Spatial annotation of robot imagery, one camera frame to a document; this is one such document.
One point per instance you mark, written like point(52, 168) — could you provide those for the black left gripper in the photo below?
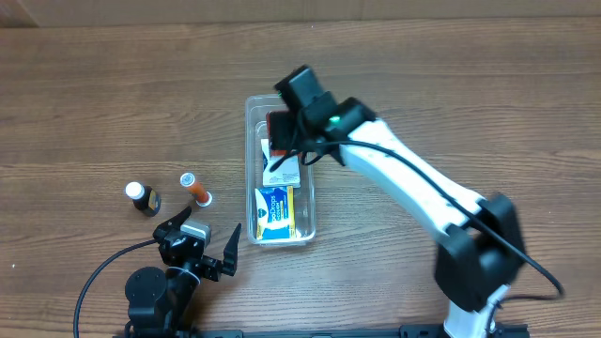
point(202, 262)

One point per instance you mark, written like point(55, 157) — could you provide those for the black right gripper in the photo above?
point(284, 130)

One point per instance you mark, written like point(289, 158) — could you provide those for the red medicine box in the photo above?
point(283, 133)

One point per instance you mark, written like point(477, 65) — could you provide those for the white medicine box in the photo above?
point(287, 174)

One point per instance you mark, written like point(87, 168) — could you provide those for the blue yellow VapoDrops box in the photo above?
point(275, 213)

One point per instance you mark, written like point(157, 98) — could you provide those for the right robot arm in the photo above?
point(479, 240)

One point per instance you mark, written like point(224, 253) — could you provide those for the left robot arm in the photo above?
point(159, 298)

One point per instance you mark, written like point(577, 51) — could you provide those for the clear plastic container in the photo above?
point(303, 200)

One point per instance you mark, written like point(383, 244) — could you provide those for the orange tube white caps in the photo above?
point(195, 188)

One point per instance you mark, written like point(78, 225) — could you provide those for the dark bottle white cap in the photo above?
point(144, 198)

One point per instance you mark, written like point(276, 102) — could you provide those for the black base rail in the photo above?
point(319, 333)

